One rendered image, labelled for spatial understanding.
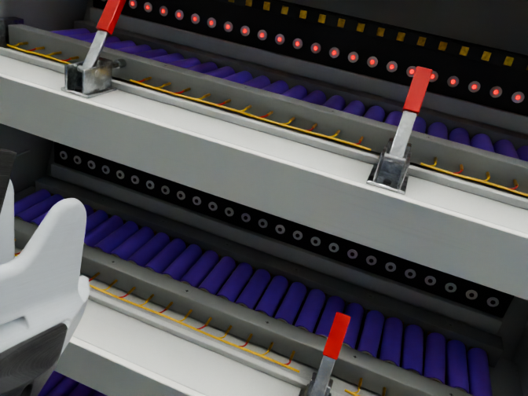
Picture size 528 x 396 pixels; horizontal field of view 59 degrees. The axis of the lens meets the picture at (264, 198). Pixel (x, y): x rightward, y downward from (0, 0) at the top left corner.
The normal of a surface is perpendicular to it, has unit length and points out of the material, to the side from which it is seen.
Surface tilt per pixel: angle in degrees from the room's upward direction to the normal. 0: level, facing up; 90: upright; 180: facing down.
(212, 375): 21
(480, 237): 111
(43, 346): 90
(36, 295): 90
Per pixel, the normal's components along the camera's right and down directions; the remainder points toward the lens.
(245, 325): -0.33, 0.37
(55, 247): 0.93, 0.31
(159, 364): 0.18, -0.87
